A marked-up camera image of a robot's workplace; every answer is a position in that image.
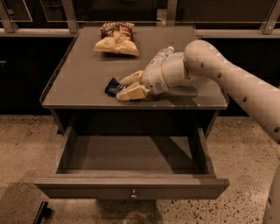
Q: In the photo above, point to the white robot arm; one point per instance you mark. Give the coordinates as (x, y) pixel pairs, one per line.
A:
(200, 59)

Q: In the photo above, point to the dark blue rxbar wrapper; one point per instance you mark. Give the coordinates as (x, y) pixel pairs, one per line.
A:
(114, 87)

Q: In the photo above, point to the round metal drawer knob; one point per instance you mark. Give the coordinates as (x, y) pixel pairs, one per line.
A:
(133, 194)

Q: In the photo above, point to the grey cabinet with counter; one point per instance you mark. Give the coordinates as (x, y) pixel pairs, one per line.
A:
(78, 88)

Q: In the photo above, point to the metal railing frame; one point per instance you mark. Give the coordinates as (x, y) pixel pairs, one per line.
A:
(234, 19)

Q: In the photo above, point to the white lying water bottle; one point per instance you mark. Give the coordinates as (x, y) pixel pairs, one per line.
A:
(160, 57)

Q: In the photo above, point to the dark base corner object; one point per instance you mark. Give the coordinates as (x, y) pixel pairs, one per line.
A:
(20, 203)

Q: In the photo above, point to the open grey top drawer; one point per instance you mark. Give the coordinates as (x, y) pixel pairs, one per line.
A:
(109, 167)

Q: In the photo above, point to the yellow brown chip bag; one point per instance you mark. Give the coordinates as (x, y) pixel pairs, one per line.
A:
(117, 37)

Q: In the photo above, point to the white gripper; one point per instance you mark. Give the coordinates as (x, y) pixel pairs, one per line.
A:
(153, 79)

